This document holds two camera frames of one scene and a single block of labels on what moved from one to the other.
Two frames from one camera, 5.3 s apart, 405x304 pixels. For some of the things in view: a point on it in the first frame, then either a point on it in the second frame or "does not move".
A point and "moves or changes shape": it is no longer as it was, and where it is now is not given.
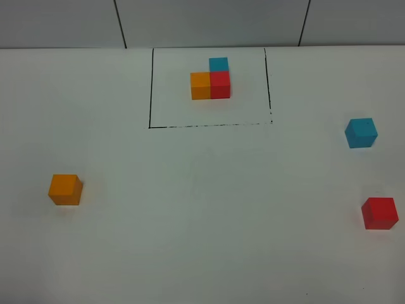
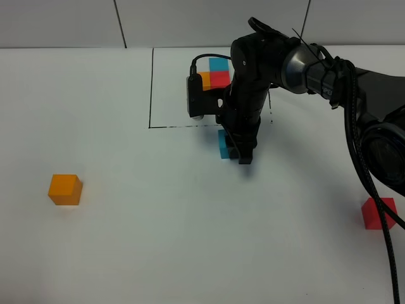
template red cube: x=219 y=84 does not move
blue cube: x=361 y=132 moves or changes shape
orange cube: x=66 y=189 does not move
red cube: x=380 y=213 does not move
